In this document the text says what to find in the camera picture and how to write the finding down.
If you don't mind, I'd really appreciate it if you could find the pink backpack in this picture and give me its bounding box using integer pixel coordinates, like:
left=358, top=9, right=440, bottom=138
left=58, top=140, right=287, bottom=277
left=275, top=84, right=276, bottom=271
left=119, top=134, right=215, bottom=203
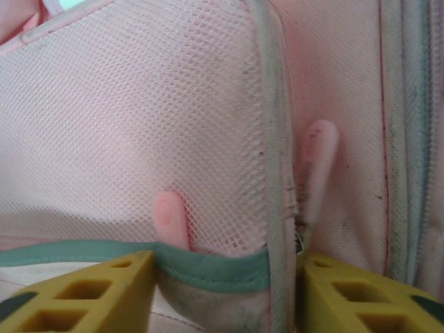
left=0, top=0, right=444, bottom=333

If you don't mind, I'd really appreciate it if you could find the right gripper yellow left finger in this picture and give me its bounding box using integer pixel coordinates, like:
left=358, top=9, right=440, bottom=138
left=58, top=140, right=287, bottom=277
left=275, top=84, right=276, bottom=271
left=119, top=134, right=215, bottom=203
left=0, top=250, right=156, bottom=333

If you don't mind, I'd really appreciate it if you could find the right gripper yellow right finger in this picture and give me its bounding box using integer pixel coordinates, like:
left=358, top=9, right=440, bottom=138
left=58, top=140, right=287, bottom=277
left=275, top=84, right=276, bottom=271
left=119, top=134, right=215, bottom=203
left=302, top=252, right=444, bottom=333

